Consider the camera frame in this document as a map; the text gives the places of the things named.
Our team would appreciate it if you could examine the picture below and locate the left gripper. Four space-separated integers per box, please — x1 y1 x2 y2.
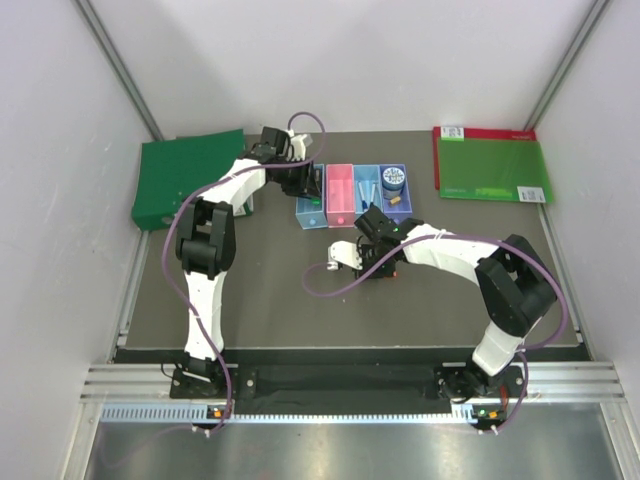
271 155 320 199

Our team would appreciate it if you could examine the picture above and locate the purple drawer bin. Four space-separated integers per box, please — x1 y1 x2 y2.
379 164 413 223

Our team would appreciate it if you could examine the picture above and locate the blue capped whiteboard marker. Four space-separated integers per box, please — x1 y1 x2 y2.
357 182 368 212

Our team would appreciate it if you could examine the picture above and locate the black capped whiteboard marker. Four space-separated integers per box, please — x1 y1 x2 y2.
369 182 377 207

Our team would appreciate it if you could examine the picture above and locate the blue lidded round jar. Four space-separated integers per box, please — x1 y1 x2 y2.
380 165 406 200

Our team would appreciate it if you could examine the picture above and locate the pink drawer bin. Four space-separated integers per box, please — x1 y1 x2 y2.
326 164 355 228

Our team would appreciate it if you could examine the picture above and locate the green transparent folder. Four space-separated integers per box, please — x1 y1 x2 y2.
438 138 554 204

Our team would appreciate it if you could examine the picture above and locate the light blue end drawer bin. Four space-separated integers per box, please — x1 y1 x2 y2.
295 164 328 230

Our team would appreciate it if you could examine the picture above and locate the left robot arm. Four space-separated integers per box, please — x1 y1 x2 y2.
170 127 319 397

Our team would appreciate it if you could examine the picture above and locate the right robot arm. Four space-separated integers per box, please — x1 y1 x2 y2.
353 206 557 401

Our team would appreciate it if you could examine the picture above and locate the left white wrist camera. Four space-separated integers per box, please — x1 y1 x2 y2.
286 130 313 162

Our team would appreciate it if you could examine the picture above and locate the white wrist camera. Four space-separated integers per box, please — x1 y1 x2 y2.
286 130 313 162
327 241 362 271

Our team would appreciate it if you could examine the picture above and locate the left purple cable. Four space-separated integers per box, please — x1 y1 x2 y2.
162 111 327 441

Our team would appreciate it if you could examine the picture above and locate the purple cable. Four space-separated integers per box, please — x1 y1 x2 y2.
302 234 571 437
162 111 327 441

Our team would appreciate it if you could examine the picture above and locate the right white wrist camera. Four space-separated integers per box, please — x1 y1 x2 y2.
327 241 362 271

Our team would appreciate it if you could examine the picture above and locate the green ring binder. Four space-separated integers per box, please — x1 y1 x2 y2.
131 129 246 231

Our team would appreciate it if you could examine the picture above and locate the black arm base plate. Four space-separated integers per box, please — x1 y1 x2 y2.
169 362 526 417

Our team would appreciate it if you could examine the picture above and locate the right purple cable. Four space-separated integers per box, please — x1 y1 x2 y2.
302 234 571 437

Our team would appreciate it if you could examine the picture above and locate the slotted cable duct rail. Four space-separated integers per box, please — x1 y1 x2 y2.
99 400 488 426

